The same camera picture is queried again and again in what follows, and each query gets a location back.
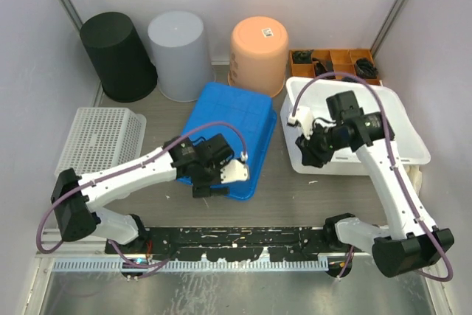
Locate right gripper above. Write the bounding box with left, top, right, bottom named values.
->
left=294, top=121, right=348, bottom=168

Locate white plastic tub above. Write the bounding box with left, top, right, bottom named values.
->
left=280, top=77, right=431, bottom=176

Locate blue plastic tub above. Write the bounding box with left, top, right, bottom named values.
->
left=182, top=83, right=277, bottom=201

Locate blue perforated basket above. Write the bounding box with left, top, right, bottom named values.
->
left=55, top=107, right=147, bottom=176

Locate orange bucket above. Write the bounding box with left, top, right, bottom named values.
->
left=228, top=15, right=289, bottom=97

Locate grey bucket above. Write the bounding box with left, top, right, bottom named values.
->
left=147, top=10, right=215, bottom=103

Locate black bucket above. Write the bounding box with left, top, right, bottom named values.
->
left=80, top=12, right=158, bottom=103

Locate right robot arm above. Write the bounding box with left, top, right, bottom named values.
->
left=288, top=91, right=454, bottom=282

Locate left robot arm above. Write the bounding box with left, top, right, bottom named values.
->
left=51, top=134, right=249, bottom=253

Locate dark rolled item centre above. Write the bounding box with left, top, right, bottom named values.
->
left=313, top=58, right=334, bottom=77

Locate dark rolled item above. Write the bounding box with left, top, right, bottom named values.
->
left=292, top=50, right=313, bottom=64
left=313, top=58, right=334, bottom=77
left=354, top=58, right=378, bottom=79

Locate orange compartment organizer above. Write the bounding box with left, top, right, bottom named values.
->
left=288, top=48, right=382, bottom=86

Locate dark rolled item far left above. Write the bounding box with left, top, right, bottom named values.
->
left=292, top=50, right=313, bottom=64

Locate dark rolled item right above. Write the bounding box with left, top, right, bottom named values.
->
left=354, top=58, right=378, bottom=79

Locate beige cloth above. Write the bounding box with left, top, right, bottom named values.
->
left=404, top=165, right=423, bottom=195

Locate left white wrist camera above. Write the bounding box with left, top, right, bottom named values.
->
left=221, top=152, right=250, bottom=184

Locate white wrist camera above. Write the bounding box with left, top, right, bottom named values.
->
left=221, top=152, right=250, bottom=184
left=287, top=106, right=314, bottom=139

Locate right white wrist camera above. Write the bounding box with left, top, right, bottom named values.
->
left=287, top=106, right=314, bottom=139

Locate white cable duct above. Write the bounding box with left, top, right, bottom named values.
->
left=52, top=257, right=329, bottom=273

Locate black mounting rail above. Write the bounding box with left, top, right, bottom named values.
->
left=117, top=226, right=349, bottom=262

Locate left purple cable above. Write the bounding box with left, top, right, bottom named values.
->
left=36, top=121, right=249, bottom=281

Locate purple cable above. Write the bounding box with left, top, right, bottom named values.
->
left=291, top=72, right=454, bottom=282
left=36, top=121, right=249, bottom=281

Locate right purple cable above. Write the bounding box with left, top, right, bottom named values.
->
left=291, top=72, right=454, bottom=282

